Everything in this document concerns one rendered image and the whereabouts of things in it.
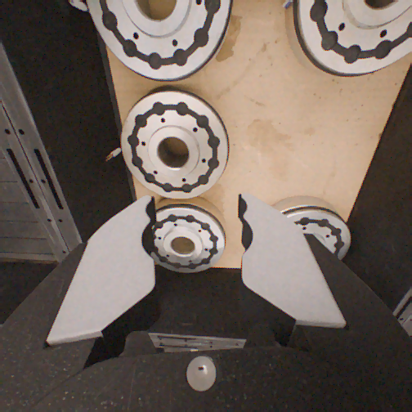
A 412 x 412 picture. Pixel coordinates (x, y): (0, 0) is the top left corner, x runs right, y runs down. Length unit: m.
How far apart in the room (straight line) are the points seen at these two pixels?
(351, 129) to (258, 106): 0.09
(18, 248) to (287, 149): 0.41
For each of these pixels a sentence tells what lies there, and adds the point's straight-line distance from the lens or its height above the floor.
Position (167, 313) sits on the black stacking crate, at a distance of 0.30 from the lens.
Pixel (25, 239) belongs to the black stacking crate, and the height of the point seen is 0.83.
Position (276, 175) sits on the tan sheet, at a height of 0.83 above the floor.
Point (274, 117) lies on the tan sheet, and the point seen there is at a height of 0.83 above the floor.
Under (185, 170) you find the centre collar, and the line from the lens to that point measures 0.21.
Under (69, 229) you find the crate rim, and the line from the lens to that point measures 0.20.
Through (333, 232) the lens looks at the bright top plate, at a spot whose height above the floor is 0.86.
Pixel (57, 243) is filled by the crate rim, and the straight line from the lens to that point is 0.22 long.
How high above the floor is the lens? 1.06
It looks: 59 degrees down
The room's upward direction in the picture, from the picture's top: 172 degrees counter-clockwise
